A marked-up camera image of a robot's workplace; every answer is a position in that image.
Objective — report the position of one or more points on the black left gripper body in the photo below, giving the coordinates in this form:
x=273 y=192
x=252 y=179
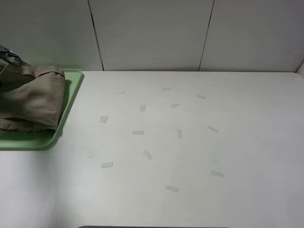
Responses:
x=10 y=57

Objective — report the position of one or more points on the khaki shorts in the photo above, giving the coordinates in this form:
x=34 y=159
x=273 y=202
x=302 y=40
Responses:
x=31 y=97

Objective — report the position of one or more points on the light green plastic tray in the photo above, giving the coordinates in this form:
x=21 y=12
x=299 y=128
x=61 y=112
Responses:
x=43 y=140

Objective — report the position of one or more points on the clear tape strip left middle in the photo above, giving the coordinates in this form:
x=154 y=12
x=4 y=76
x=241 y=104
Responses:
x=103 y=119

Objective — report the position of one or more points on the clear tape strip upper left-centre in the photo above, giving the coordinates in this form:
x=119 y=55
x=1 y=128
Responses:
x=142 y=108

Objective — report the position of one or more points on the clear tape strip front left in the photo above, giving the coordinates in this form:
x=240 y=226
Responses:
x=106 y=165

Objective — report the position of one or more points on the clear tape strip centre left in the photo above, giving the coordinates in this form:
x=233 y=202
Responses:
x=137 y=132

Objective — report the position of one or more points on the clear tape strip lower centre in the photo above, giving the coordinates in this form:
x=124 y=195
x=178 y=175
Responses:
x=147 y=155

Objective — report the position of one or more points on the clear tape strip front centre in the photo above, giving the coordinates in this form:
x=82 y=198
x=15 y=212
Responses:
x=171 y=188

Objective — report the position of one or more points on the clear tape strip right middle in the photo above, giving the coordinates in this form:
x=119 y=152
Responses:
x=213 y=129

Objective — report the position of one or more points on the clear tape strip front right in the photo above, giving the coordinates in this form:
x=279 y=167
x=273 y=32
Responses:
x=216 y=173

